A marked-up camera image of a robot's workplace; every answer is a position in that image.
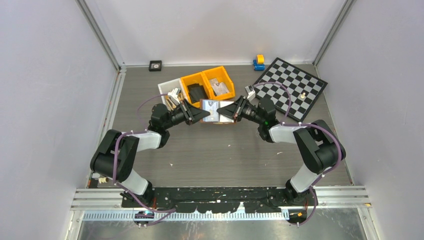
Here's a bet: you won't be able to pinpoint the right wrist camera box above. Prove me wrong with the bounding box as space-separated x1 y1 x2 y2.
245 85 256 101

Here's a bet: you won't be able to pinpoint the brown items in white bin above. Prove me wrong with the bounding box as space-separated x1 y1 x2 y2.
165 90 183 110

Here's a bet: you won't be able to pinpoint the blue and yellow toy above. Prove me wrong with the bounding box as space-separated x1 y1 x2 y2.
252 54 265 71

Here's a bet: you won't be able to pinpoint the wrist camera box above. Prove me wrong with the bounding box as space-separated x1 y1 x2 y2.
167 87 181 106
245 85 256 101

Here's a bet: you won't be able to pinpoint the small cream peg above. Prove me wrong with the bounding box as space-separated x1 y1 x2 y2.
97 177 109 184

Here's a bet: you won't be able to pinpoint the black and white chessboard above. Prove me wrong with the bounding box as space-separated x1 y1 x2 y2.
253 57 328 122

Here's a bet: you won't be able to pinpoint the white plastic bin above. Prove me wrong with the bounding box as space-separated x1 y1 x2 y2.
157 78 189 110

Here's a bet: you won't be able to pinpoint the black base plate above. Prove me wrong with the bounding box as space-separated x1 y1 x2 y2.
121 186 315 214

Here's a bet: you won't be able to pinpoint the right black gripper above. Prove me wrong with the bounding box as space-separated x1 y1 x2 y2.
217 95 265 125

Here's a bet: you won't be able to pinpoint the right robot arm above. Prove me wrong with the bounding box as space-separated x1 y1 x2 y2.
217 96 346 205

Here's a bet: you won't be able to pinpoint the yellow bin with black item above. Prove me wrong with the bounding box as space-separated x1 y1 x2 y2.
181 72 213 108

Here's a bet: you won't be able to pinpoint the brown leather card holder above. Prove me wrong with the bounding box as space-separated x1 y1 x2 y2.
200 99 235 125

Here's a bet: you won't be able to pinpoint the small black square box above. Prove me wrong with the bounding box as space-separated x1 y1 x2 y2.
148 60 163 72

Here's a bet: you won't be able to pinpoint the yellow bin with cards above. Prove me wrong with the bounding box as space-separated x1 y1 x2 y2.
202 66 236 101

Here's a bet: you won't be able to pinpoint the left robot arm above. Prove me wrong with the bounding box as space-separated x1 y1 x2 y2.
90 99 211 207

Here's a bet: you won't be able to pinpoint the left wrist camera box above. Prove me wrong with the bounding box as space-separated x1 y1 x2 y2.
167 87 181 106

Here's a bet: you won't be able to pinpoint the silver VIP card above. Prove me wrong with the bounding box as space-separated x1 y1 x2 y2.
202 99 220 123

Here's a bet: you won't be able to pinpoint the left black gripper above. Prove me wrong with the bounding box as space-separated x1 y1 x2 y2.
163 99 210 130

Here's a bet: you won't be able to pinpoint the cards in yellow bin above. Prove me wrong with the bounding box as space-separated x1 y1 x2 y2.
209 78 230 96

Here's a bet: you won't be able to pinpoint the black wallet in bin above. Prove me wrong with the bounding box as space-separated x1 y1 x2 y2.
187 83 208 104

